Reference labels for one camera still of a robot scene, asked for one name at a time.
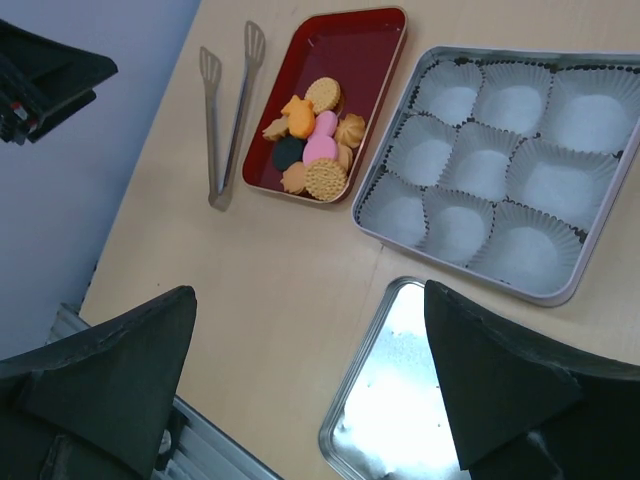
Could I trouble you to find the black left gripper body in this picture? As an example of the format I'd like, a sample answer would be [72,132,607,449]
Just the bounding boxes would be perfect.
[1,21,118,145]

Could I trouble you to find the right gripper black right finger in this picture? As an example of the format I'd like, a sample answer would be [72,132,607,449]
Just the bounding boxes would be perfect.
[424,281,639,479]

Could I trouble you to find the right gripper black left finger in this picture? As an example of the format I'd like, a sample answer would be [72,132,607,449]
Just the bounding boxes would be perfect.
[1,286,197,479]

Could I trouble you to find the silver metal tongs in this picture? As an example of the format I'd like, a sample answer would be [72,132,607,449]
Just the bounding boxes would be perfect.
[198,20,267,212]

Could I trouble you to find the orange cat-shaped cookie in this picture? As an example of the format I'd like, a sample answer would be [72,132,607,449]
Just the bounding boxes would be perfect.
[281,95,315,139]

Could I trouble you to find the round tan biscuit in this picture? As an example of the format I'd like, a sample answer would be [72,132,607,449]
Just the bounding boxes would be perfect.
[304,77,341,115]
[304,158,347,202]

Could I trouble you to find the silver tin lid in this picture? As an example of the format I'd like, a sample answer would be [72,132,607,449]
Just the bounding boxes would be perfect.
[318,276,470,479]

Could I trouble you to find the tan flower cookie left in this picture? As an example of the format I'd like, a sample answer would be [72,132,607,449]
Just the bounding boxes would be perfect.
[262,115,289,142]

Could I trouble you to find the tan flower cookie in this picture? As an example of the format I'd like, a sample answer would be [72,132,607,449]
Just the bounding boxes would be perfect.
[262,115,289,142]
[280,161,306,195]

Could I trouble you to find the square cookie tin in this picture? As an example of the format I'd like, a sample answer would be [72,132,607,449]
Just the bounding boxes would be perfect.
[352,46,639,307]

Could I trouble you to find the black round cookie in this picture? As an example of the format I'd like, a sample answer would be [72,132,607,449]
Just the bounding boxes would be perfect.
[272,136,306,172]

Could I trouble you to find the tan flower cookie lower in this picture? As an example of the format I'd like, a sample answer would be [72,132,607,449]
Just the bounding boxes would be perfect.
[280,161,306,195]

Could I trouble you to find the pink round cookie lower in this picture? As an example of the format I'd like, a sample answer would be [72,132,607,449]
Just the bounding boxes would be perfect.
[302,135,338,166]

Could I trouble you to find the pink round cookie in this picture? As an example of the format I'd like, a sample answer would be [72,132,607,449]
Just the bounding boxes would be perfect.
[302,135,338,166]
[310,110,338,138]

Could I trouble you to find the pink round cookie upper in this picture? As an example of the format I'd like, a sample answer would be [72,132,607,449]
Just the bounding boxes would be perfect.
[310,110,338,138]

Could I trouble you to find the swirl butter cookie lower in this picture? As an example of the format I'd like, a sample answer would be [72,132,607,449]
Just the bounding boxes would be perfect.
[337,144,353,172]

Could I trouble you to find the swirl butter cookie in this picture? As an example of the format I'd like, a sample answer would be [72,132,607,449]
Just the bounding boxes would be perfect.
[337,144,353,172]
[334,113,366,149]

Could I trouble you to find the swirl butter cookie upper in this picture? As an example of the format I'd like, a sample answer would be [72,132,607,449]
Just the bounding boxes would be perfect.
[334,113,366,149]

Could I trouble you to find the red rectangular tray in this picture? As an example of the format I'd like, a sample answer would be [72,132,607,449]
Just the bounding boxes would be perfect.
[242,6,408,205]

